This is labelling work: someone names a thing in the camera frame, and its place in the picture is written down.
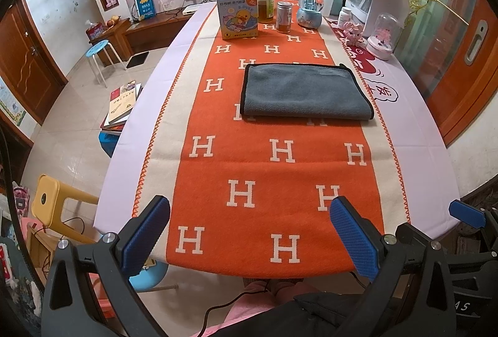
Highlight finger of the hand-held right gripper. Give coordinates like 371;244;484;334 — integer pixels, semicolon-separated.
449;200;498;249

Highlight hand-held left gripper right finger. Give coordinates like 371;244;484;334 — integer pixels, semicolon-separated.
329;196;458;337

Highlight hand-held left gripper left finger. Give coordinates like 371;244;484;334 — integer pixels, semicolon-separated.
41;195;172;337

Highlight grey towel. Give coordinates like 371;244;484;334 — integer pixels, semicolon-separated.
239;63;375;121

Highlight light blue round stool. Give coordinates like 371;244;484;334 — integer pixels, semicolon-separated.
130;259;170;293

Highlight lilac tablecloth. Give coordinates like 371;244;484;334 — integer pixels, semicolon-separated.
93;2;462;240

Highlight dark cloth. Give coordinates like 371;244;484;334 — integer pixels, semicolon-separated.
249;292;376;337

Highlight yellow plastic stool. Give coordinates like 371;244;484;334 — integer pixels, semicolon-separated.
31;174;100;223

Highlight small wooden chair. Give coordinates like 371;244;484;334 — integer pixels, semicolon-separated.
24;222;60;277

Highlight person's pink-clothed legs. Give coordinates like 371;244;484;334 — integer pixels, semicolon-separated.
204;280;298;337

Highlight wooden sliding door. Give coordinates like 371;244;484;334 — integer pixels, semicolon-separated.
424;0;498;148

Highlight stack of books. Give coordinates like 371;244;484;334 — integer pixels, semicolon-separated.
100;80;144;131

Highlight orange letter-print blanket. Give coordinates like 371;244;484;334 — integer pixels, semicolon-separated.
132;4;411;275

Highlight black floor mat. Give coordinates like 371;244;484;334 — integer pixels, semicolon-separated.
126;52;151;69

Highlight glass dome with pink flowers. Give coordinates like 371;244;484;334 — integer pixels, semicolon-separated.
367;12;401;61

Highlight wooden television cabinet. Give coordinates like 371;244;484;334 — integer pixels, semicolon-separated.
89;8;195;67

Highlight brown wooden door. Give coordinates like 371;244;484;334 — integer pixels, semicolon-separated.
0;0;68;124

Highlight red tissue box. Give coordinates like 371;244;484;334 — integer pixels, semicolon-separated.
86;21;104;40

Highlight pink toy figurine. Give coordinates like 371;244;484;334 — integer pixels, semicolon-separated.
342;21;365;46

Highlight blue printed box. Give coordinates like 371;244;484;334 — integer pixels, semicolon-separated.
131;0;156;19

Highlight blue duck-print carton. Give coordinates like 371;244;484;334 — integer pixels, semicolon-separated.
216;0;260;41

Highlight blue snow globe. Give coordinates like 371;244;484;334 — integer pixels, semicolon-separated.
298;0;327;28

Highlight silver metal can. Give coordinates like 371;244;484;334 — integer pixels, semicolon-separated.
276;0;293;33

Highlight white plastic squeeze bottle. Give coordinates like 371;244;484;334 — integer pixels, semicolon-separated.
321;0;345;17

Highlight black cable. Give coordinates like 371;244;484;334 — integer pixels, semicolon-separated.
196;280;273;337

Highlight silver door handle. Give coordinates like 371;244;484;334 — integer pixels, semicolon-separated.
465;20;488;64

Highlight wall poster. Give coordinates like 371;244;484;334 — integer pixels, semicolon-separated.
0;78;26;126

